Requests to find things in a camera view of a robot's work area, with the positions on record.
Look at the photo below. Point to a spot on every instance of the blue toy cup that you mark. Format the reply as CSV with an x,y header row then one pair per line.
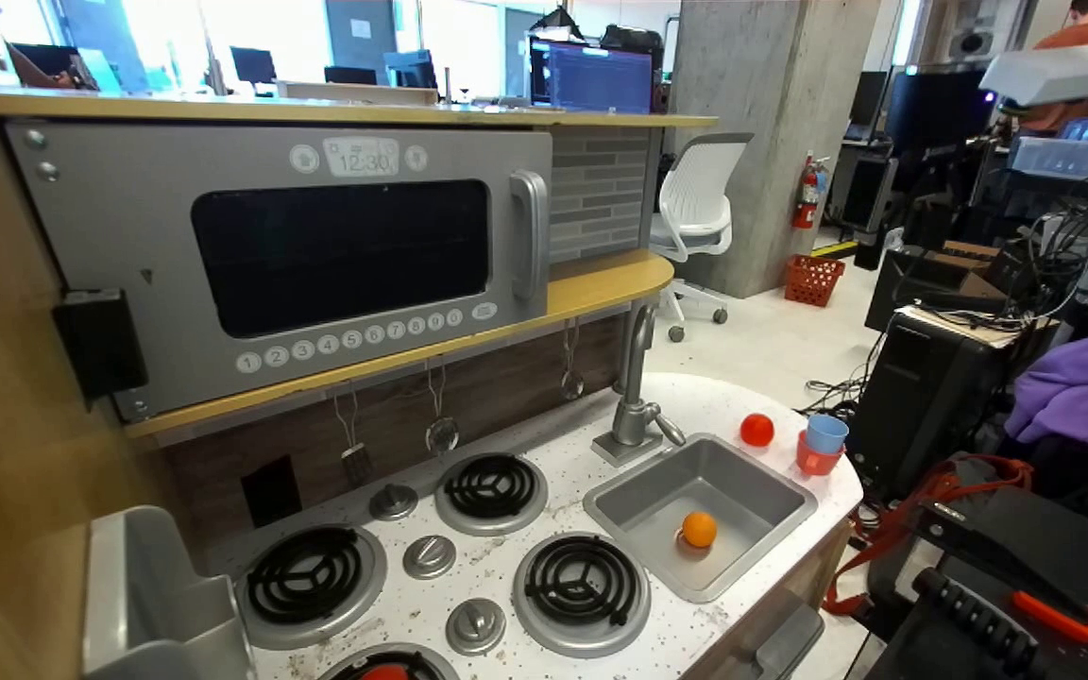
x,y
828,435

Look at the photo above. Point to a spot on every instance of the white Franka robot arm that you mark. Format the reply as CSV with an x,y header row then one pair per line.
x,y
1059,73

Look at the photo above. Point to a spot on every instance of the gray toy sink basin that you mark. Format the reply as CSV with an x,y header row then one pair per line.
x,y
747,503

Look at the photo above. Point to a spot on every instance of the orange toy cup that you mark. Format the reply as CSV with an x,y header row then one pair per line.
x,y
814,463

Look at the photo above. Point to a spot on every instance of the metal utensil hook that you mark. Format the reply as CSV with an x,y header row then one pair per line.
x,y
571,364
348,442
439,435

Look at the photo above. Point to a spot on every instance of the silver toy faucet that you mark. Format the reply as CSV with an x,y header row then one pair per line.
x,y
630,427

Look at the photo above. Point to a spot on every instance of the wooden toy kitchen unit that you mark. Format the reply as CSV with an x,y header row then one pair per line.
x,y
708,396

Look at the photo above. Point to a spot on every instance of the white mesh office chair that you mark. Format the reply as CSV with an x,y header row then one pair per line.
x,y
701,189

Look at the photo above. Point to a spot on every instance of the silver stove knob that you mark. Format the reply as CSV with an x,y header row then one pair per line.
x,y
474,623
392,498
428,555

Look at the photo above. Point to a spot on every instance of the small red round toy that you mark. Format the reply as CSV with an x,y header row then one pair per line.
x,y
759,427

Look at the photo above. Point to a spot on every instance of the orange ball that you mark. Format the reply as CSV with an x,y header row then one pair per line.
x,y
701,529

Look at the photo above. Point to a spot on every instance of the blue screen monitor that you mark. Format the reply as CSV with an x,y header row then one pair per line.
x,y
595,76

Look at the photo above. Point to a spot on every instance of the red plastic basket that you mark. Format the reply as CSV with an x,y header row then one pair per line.
x,y
814,282

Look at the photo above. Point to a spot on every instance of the red fire extinguisher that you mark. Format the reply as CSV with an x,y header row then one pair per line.
x,y
805,192

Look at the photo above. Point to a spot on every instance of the red toy on burner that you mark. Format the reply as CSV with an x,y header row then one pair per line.
x,y
389,668

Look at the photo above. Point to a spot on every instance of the black equipment case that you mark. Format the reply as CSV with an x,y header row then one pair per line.
x,y
935,389

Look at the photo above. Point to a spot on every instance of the dark computer monitor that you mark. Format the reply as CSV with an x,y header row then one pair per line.
x,y
254,65

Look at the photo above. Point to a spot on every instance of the gray toy microwave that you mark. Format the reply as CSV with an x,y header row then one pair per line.
x,y
130,226

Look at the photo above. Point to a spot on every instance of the black box on panel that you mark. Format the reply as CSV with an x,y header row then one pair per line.
x,y
95,341

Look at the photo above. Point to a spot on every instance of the gray plastic side holder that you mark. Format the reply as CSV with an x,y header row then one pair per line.
x,y
152,607

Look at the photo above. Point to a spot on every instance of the purple cloth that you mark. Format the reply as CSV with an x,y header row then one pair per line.
x,y
1079,384

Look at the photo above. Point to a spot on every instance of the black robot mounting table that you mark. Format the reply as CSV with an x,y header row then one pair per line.
x,y
1048,540

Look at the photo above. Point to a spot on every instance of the pale blue storage box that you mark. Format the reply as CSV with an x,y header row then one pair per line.
x,y
1059,156

